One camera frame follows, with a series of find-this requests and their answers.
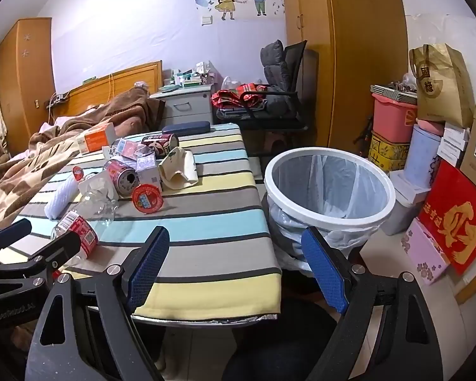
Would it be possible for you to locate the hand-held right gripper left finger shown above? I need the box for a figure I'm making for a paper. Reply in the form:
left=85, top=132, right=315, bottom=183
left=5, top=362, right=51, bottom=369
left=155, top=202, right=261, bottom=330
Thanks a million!
left=25, top=226, right=171, bottom=381

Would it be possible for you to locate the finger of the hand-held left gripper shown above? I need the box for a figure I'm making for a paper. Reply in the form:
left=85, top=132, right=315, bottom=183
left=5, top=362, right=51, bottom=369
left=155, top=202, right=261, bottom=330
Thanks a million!
left=0, top=218, right=33, bottom=257
left=0, top=231, right=82, bottom=286

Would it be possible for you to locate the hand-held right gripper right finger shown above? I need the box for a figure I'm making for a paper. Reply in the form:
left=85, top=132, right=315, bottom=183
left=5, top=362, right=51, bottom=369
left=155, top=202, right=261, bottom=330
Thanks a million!
left=301, top=226, right=453, bottom=381

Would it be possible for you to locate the clear bottle red label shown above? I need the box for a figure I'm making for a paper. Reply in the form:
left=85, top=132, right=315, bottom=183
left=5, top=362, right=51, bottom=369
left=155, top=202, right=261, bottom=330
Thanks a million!
left=50, top=192, right=119, bottom=268

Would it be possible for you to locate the translucent bumpy plastic bottle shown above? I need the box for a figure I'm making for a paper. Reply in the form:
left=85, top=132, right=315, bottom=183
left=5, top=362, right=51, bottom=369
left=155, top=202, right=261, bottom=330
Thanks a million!
left=44, top=172, right=78, bottom=220

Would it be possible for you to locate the red round lid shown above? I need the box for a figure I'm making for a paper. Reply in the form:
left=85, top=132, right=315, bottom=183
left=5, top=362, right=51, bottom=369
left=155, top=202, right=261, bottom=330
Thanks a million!
left=132, top=184, right=165, bottom=215

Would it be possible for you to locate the white round trash bin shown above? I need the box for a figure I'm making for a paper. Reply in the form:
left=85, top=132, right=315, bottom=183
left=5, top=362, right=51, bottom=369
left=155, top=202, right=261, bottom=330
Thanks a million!
left=264, top=147, right=397, bottom=274

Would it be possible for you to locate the clear plastic cup peeled lid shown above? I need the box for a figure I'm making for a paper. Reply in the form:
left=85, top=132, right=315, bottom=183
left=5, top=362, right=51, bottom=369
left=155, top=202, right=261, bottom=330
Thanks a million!
left=71, top=165, right=117, bottom=203

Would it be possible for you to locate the red cartoon drink can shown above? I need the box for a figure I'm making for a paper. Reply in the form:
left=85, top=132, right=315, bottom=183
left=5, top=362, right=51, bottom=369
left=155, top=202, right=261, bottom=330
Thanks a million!
left=141, top=133, right=180, bottom=157
left=103, top=159, right=139, bottom=197

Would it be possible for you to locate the crushed printed paper cup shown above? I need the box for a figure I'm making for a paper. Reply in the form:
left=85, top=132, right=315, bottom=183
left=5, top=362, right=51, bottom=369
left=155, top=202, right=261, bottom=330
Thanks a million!
left=159, top=147, right=199, bottom=190

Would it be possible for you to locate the brown patterned blanket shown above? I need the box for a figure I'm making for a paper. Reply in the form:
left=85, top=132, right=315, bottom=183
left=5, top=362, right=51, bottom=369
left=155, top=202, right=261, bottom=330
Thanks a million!
left=0, top=87, right=165, bottom=235

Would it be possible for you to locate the striped tablecloth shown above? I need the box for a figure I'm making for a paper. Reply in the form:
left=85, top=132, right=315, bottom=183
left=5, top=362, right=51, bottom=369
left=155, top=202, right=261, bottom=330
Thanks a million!
left=0, top=123, right=282, bottom=322

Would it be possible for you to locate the pink floral box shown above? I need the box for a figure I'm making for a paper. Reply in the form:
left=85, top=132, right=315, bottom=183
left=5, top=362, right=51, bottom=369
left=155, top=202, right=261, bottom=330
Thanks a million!
left=400, top=218, right=451, bottom=286

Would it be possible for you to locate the grey plastic storage box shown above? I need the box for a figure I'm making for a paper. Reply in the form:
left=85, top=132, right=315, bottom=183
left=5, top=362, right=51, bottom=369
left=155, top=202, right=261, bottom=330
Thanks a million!
left=379, top=170, right=431, bottom=237

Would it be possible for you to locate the orange white tissue pack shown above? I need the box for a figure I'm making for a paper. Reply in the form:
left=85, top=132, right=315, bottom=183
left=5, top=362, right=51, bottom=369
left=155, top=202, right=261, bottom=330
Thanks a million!
left=76, top=122, right=116, bottom=155

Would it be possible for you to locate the yellow patterned box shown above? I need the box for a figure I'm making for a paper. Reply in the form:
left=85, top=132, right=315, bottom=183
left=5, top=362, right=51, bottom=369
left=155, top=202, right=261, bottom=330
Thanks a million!
left=368, top=131, right=411, bottom=173

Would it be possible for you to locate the red gold gift box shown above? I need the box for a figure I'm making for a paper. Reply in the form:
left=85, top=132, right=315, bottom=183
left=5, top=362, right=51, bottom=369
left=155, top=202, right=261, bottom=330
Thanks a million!
left=417, top=161, right=476, bottom=274

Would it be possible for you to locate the pink plastic stool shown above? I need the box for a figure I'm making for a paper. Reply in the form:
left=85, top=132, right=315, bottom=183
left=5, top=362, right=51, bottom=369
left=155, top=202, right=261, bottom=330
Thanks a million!
left=262, top=133, right=288, bottom=155

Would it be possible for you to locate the dark blue glasses case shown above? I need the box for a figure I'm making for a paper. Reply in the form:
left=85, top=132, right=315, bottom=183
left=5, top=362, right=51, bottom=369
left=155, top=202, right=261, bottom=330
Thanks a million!
left=161, top=121, right=210, bottom=136

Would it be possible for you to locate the light blue cylinder box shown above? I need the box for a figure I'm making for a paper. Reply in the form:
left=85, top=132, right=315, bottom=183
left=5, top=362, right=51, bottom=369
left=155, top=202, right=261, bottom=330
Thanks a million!
left=405, top=124, right=445, bottom=189

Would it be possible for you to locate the grey nightstand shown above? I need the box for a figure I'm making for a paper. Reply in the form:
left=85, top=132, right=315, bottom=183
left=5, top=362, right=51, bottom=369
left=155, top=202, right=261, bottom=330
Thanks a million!
left=149, top=84, right=215, bottom=131

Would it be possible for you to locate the pink storage box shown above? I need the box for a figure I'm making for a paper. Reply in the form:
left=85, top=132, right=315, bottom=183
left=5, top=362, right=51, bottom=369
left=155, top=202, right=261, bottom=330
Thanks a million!
left=371, top=92, right=419, bottom=144

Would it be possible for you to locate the white flat carton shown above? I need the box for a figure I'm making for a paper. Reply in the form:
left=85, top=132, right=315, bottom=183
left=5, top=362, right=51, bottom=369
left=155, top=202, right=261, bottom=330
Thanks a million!
left=440, top=137, right=469, bottom=155
left=443, top=122, right=472, bottom=141
left=436, top=147, right=466, bottom=167

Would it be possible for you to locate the wooden bed headboard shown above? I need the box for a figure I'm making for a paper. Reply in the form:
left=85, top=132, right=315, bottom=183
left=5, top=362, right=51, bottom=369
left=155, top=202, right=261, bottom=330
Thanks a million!
left=48, top=60, right=163, bottom=124

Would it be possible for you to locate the red patterned bag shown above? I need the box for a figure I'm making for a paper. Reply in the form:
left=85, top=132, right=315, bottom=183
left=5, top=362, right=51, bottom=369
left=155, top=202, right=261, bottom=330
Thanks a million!
left=211, top=83, right=268, bottom=111

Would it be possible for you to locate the group of small medicine boxes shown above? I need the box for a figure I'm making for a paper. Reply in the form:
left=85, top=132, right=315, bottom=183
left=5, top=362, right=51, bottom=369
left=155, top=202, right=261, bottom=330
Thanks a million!
left=161, top=61, right=215, bottom=90

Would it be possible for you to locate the grey striped tray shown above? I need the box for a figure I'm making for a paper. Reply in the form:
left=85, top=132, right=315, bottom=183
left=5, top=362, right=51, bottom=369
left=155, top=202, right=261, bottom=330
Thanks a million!
left=370, top=83, right=419, bottom=102

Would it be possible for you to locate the black office chair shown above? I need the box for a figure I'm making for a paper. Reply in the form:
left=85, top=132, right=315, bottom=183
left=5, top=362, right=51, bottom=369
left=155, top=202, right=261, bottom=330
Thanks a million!
left=216, top=40, right=320, bottom=136

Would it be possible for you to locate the grey quilted cushion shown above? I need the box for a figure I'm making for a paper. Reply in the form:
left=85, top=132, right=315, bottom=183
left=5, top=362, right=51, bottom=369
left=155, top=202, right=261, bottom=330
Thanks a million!
left=261, top=40, right=298, bottom=116

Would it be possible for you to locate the brown paper bag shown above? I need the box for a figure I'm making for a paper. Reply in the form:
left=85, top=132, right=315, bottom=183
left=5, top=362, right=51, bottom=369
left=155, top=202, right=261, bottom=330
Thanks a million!
left=408, top=43, right=476, bottom=128

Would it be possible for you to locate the tall wooden wardrobe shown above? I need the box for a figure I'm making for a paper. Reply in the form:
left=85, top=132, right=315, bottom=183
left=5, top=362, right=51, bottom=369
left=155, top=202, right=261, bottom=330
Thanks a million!
left=280, top=0, right=409, bottom=155

